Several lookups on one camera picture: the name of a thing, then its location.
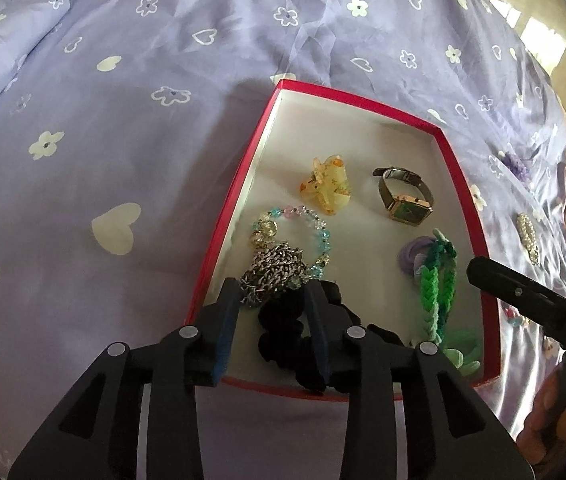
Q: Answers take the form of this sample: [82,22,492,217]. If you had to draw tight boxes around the purple hair ties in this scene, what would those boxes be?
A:
[397,237,436,286]

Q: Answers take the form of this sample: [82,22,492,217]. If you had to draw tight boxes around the pastel bead bracelet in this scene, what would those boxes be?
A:
[250,204,334,281]

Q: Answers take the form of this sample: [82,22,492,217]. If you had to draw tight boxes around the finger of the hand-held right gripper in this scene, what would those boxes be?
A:
[467,256,566,333]

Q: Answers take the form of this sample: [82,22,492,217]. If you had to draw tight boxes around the purple flower print blanket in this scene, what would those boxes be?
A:
[0,0,566,480]

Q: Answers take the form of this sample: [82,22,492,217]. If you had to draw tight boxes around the green braided bracelet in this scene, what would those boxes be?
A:
[415,229,458,347]

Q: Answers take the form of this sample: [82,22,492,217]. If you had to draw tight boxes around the purple flower scrunchie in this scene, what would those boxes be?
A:
[497,150,534,186]

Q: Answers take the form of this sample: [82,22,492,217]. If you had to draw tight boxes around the yellow hair claw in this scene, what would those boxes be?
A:
[298,154,353,217]

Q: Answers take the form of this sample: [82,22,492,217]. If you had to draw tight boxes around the gold square wristwatch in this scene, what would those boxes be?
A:
[373,166,434,226]

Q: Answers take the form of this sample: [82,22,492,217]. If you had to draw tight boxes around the light green bow hair tie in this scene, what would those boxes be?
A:
[440,329,484,376]

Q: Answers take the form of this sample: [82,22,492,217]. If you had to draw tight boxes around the person's right hand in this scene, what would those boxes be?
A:
[515,360,566,472]

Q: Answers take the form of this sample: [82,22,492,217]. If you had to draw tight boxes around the silver chain necklace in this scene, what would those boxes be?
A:
[239,241,310,308]

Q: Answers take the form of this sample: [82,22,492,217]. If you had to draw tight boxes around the red cardboard box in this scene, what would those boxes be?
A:
[183,79,506,402]

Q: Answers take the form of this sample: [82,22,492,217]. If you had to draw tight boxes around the black scrunchie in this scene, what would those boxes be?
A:
[257,280,406,395]

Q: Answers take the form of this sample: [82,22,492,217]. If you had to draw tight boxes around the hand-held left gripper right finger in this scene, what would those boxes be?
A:
[303,280,536,480]

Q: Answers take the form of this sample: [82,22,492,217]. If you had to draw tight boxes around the white pearl bracelet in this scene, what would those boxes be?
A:
[515,212,541,266]

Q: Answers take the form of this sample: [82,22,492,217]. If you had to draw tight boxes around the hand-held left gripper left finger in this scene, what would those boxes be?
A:
[8,277,244,480]

